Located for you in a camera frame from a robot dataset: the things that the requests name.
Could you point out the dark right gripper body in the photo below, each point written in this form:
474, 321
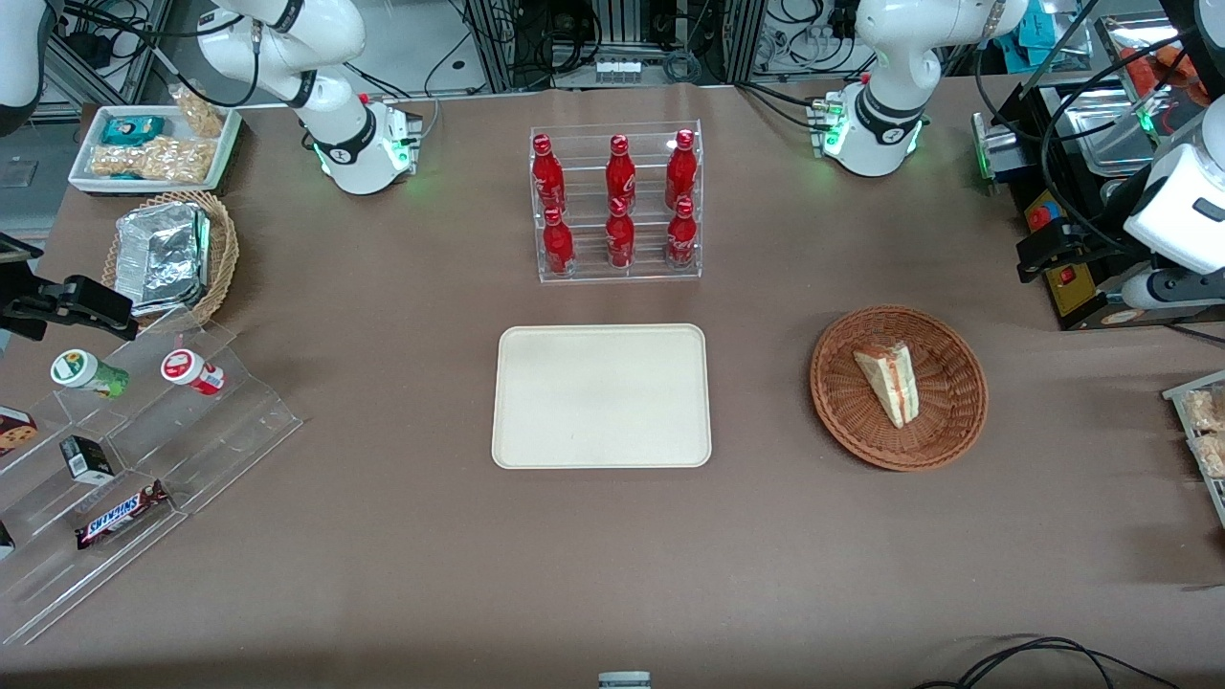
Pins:
14, 284

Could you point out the triangular sandwich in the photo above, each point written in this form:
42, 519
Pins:
890, 383

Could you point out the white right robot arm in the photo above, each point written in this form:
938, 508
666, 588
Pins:
335, 105

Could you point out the white rectangular snack tray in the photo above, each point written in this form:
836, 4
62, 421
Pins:
86, 163

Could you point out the light tan wicker basket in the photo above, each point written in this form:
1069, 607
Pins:
222, 258

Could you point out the brown round wicker basket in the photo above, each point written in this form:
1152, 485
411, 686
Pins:
947, 431

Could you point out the white tray with crackers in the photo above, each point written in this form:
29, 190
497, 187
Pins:
1208, 498

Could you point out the cream plastic tray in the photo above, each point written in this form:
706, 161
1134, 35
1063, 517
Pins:
601, 397

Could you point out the red emergency stop button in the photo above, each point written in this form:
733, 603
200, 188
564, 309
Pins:
1043, 214

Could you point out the green white drink cup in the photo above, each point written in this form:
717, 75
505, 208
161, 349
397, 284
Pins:
88, 373

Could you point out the silver foil pack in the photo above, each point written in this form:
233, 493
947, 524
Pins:
163, 258

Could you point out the red white drink cup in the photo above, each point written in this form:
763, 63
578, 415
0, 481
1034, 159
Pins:
191, 371

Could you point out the small steel container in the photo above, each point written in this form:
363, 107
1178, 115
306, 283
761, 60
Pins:
993, 153

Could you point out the steel food pan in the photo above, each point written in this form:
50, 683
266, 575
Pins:
1101, 124

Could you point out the brown cookie box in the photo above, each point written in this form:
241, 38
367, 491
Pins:
15, 431

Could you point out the orange food pack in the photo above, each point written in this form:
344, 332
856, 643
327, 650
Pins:
1163, 67

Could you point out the small black box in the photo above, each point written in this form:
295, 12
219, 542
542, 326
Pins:
88, 459

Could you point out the large clear peanut bag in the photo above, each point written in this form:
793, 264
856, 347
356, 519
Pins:
153, 161

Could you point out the clear acrylic stepped stand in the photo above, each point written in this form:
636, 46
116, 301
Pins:
220, 421

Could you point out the teal snack packet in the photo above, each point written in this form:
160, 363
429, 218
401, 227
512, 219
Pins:
132, 130

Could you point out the clear rice cracker pack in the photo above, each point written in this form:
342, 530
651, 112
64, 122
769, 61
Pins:
1211, 455
1204, 410

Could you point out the Snickers chocolate bar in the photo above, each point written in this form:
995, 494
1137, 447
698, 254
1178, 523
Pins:
122, 515

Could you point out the small clear peanut bag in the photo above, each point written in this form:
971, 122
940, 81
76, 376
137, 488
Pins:
201, 113

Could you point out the teal paper item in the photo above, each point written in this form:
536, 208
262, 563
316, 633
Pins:
1048, 24

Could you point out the dark snack packet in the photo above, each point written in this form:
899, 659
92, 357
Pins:
5, 541

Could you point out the red cola bottle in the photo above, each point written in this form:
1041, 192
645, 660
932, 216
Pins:
548, 177
559, 249
620, 239
680, 172
681, 239
620, 177

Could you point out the white power strip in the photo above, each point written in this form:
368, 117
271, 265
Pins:
618, 69

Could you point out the clear acrylic bottle rack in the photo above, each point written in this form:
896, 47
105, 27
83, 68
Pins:
584, 191

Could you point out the small grey device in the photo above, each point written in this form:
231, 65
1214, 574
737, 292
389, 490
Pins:
624, 680

